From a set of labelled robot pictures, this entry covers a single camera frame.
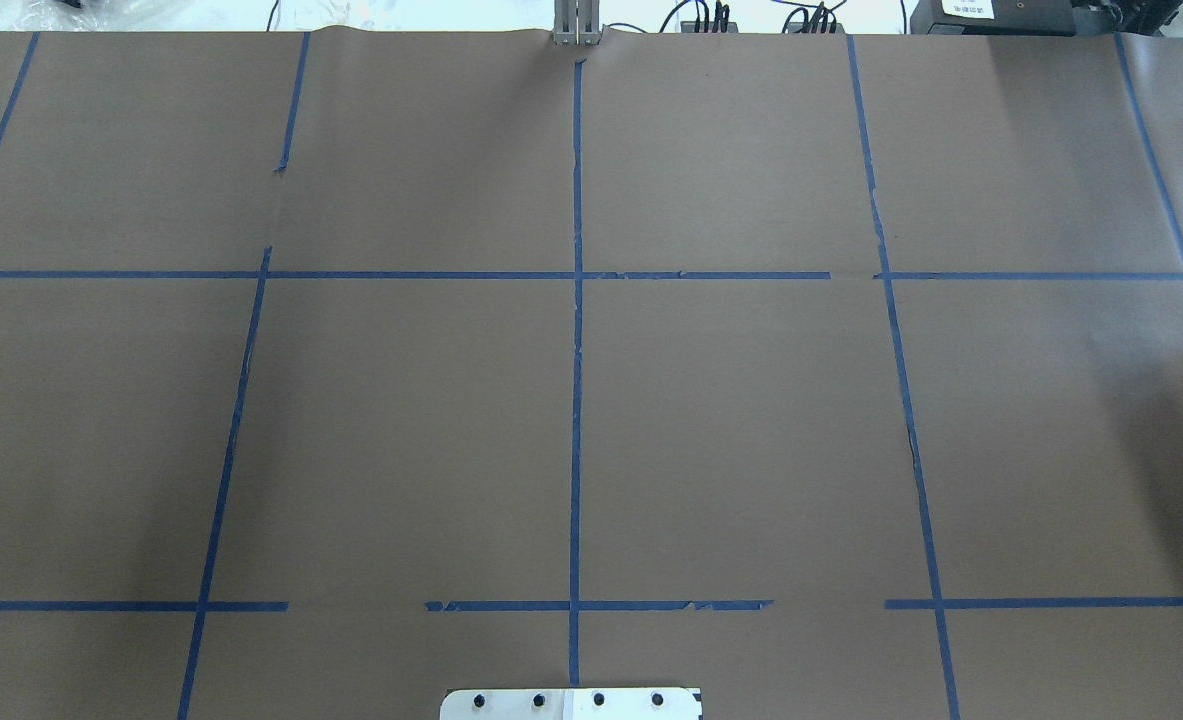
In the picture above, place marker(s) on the black device top right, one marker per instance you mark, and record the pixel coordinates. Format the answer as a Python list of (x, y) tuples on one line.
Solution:
[(1041, 18)]

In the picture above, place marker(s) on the crumpled clear plastic bag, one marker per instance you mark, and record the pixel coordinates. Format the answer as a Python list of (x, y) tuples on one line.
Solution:
[(135, 16)]

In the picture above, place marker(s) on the aluminium frame post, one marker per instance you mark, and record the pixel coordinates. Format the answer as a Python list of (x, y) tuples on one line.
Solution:
[(577, 23)]

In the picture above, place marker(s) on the white camera mast with base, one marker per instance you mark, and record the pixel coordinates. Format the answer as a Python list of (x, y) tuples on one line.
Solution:
[(573, 703)]

